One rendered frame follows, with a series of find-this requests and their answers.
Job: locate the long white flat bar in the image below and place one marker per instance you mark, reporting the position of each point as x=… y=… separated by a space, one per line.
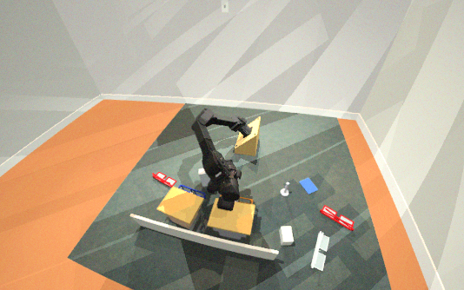
x=212 y=241

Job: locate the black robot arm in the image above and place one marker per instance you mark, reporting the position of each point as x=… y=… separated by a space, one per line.
x=212 y=161

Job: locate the white block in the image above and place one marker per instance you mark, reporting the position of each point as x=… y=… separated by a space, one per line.
x=286 y=235

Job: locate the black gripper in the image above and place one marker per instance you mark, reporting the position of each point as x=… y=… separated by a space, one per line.
x=228 y=205

